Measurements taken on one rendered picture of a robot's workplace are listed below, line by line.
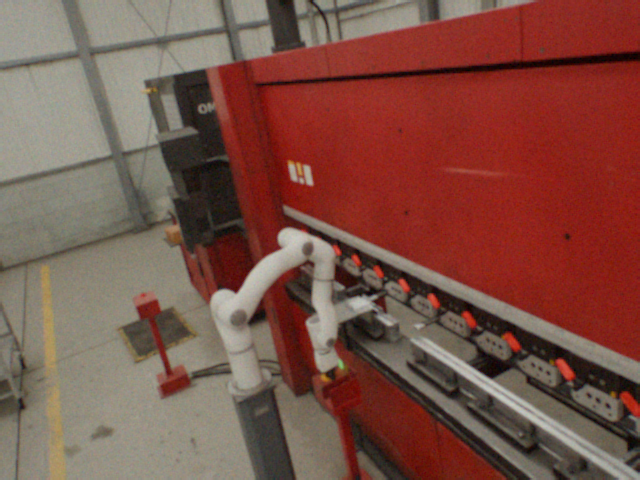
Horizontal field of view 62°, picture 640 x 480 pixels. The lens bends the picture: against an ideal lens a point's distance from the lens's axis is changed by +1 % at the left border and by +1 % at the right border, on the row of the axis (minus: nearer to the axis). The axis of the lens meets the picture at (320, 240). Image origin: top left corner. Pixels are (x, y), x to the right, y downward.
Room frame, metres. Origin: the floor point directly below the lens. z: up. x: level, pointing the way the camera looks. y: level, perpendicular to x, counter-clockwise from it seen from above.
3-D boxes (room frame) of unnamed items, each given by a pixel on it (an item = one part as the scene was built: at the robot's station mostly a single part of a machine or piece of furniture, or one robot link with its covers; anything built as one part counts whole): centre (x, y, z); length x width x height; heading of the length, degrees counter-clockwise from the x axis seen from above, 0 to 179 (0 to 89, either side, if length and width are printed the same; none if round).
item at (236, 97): (3.47, 0.04, 1.15); 0.85 x 0.25 x 2.30; 113
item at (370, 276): (2.35, -0.25, 1.26); 0.15 x 0.09 x 0.17; 23
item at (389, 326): (2.46, -0.20, 0.92); 0.39 x 0.06 x 0.10; 23
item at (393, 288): (2.16, -0.32, 1.26); 0.15 x 0.09 x 0.17; 23
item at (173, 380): (3.64, 1.37, 0.41); 0.25 x 0.20 x 0.83; 113
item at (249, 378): (1.97, 0.42, 1.09); 0.19 x 0.19 x 0.18
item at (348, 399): (2.19, 0.06, 0.75); 0.20 x 0.16 x 0.18; 24
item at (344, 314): (2.45, -0.04, 1.00); 0.26 x 0.18 x 0.01; 113
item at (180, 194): (3.40, 0.85, 1.42); 0.45 x 0.12 x 0.36; 16
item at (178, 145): (3.47, 0.78, 1.53); 0.51 x 0.25 x 0.85; 16
